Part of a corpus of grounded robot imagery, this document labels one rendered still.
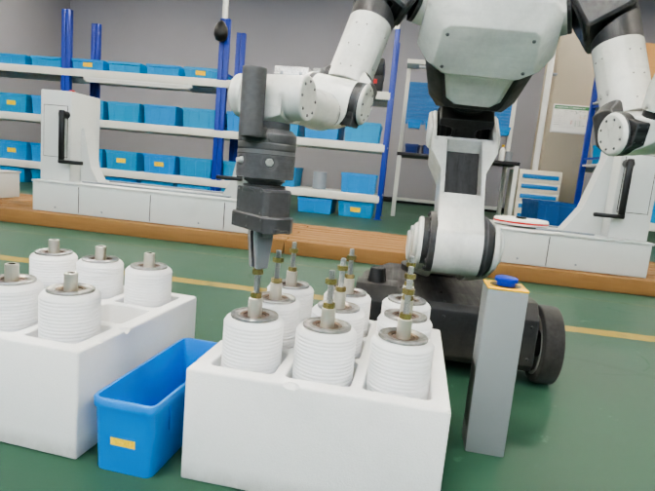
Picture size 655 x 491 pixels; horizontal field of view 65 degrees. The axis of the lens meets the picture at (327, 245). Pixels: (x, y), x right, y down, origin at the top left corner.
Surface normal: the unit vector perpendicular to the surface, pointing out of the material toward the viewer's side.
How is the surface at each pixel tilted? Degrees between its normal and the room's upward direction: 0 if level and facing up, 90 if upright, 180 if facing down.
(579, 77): 90
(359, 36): 71
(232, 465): 90
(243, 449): 90
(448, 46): 141
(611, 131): 97
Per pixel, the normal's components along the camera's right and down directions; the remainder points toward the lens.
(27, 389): -0.22, 0.13
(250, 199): -0.77, 0.03
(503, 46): -0.19, 0.85
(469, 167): -0.08, -0.32
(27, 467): 0.09, -0.98
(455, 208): -0.04, -0.53
